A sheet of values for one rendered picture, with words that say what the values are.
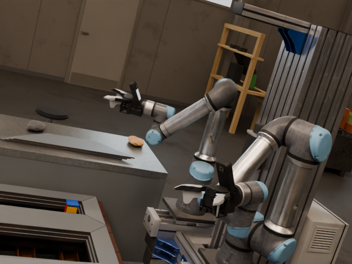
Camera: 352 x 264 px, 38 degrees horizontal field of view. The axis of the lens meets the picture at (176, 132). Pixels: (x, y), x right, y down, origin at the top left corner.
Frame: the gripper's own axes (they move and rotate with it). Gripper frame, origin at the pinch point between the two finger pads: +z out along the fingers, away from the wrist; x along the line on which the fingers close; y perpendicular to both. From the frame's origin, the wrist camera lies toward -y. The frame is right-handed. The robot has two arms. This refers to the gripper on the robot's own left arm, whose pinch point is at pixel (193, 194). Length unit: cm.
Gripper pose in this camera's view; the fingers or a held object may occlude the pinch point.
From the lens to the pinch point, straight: 147.3
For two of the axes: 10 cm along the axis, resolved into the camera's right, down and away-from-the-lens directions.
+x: -7.1, -2.2, 6.6
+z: -6.8, -0.1, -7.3
